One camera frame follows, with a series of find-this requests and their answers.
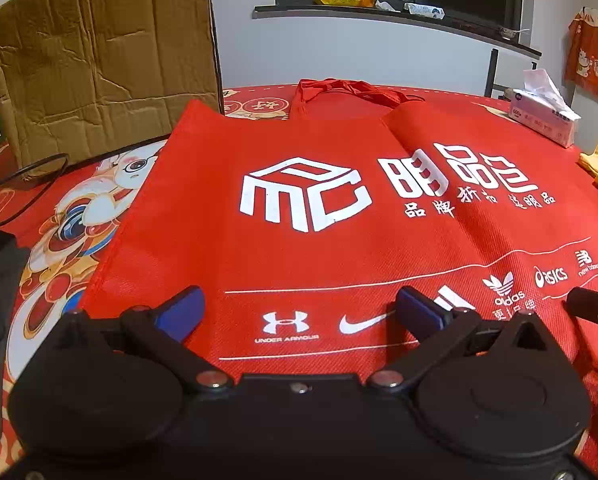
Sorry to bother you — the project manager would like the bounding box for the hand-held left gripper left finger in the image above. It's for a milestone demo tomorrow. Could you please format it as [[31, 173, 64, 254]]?
[[54, 285, 235, 393]]

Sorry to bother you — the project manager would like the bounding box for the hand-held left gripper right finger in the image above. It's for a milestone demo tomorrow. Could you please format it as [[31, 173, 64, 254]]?
[[366, 286, 555, 392]]

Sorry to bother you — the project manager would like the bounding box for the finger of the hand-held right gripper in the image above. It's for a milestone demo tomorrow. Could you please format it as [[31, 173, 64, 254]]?
[[565, 287, 598, 361]]

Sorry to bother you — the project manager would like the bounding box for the red printed tote bag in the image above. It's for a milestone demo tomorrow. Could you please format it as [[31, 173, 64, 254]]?
[[79, 78, 598, 461]]

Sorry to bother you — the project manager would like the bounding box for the red printed tablecloth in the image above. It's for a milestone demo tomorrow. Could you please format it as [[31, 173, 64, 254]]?
[[0, 82, 598, 480]]

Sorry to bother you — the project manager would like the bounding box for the white tissue pack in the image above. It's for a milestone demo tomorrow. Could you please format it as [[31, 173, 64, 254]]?
[[508, 67, 581, 148]]

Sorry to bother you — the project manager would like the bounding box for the red printed hanging cloth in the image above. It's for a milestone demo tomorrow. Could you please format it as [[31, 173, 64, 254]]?
[[564, 7, 598, 111]]

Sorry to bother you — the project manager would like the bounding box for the brown cardboard box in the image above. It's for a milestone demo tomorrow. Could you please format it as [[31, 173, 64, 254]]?
[[0, 0, 225, 181]]

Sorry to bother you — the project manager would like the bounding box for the white snack packet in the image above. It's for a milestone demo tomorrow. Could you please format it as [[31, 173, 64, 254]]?
[[404, 2, 446, 20]]

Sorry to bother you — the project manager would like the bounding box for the black window sill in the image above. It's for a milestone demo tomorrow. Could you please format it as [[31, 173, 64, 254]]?
[[254, 2, 542, 58]]

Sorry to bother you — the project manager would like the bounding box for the black cable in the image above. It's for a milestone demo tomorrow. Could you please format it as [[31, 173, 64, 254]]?
[[0, 152, 72, 228]]

